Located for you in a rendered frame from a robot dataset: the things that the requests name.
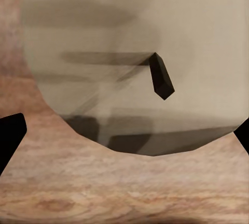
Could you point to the pillar candle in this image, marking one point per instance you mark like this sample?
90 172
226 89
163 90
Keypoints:
145 77

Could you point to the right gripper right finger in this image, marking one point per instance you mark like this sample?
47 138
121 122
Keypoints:
242 134

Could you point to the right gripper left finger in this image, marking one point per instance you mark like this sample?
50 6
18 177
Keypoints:
12 130

